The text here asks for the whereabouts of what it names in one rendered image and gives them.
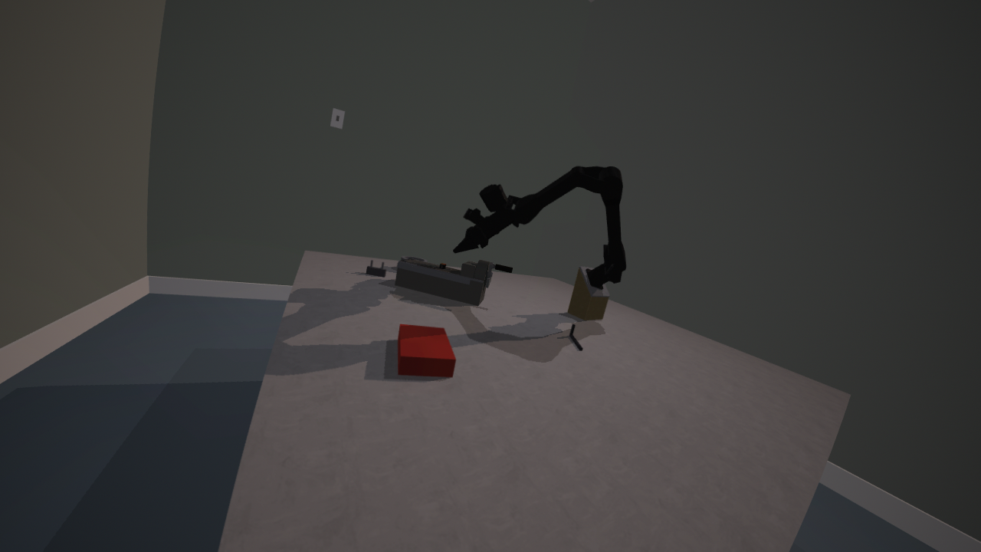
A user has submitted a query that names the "red block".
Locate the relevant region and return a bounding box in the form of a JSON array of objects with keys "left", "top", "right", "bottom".
[{"left": 398, "top": 324, "right": 456, "bottom": 378}]

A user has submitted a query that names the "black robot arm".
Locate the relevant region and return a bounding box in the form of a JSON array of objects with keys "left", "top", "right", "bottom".
[{"left": 479, "top": 166, "right": 626, "bottom": 290}]

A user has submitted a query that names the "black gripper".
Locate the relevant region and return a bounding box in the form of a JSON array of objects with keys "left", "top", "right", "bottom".
[{"left": 453, "top": 215, "right": 501, "bottom": 253}]

